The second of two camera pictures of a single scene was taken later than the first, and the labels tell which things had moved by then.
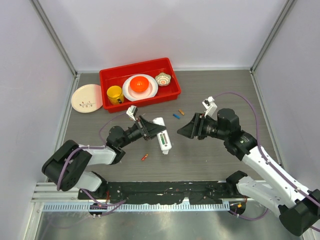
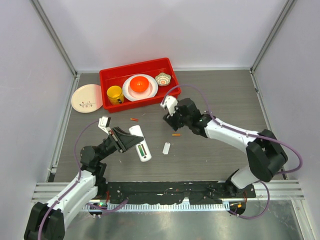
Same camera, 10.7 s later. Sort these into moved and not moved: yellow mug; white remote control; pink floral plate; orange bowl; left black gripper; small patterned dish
Moved: white remote control; left black gripper
Not moved: small patterned dish; yellow mug; pink floral plate; orange bowl
